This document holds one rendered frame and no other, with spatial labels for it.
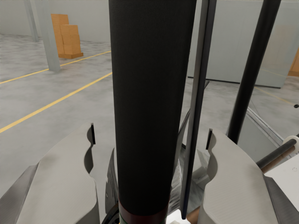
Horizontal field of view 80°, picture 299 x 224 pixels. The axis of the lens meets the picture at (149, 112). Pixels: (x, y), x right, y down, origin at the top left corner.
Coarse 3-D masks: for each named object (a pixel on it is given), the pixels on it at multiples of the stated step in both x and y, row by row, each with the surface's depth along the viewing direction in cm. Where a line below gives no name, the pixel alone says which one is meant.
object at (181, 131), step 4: (208, 80) 40; (204, 88) 38; (188, 112) 38; (188, 116) 38; (184, 120) 38; (184, 124) 38; (180, 128) 37; (184, 128) 44; (180, 132) 37; (180, 136) 41; (180, 140) 44; (180, 144) 47; (176, 148) 41; (180, 148) 49; (176, 152) 43; (176, 156) 44; (176, 160) 45; (176, 164) 46; (172, 176) 43
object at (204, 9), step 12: (204, 0) 7; (216, 0) 6; (204, 12) 7; (204, 24) 7; (204, 36) 7; (204, 48) 7; (204, 60) 7; (204, 72) 7; (204, 84) 8; (192, 96) 9; (192, 108) 9; (192, 120) 9; (192, 132) 9; (192, 144) 9; (192, 156) 10; (192, 168) 10; (180, 204) 13
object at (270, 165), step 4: (292, 148) 30; (284, 152) 28; (288, 152) 29; (280, 156) 28; (284, 156) 28; (276, 160) 27; (280, 160) 28; (268, 164) 26; (272, 164) 26; (264, 168) 25; (268, 168) 26; (264, 172) 25; (196, 208) 19; (192, 212) 19; (196, 212) 19; (188, 216) 18; (192, 216) 18; (196, 216) 18; (188, 220) 18; (192, 220) 18; (196, 220) 18
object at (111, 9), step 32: (128, 0) 6; (160, 0) 5; (192, 0) 6; (128, 32) 6; (160, 32) 6; (128, 64) 7; (160, 64) 6; (128, 96) 7; (160, 96) 7; (128, 128) 8; (160, 128) 8; (128, 160) 9; (160, 160) 9; (128, 192) 10; (160, 192) 10
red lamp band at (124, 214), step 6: (120, 204) 11; (168, 204) 11; (120, 210) 11; (126, 210) 10; (162, 210) 11; (126, 216) 11; (132, 216) 10; (138, 216) 10; (144, 216) 10; (150, 216) 10; (156, 216) 10; (162, 216) 11; (132, 222) 11; (138, 222) 10; (144, 222) 10; (150, 222) 11; (156, 222) 11
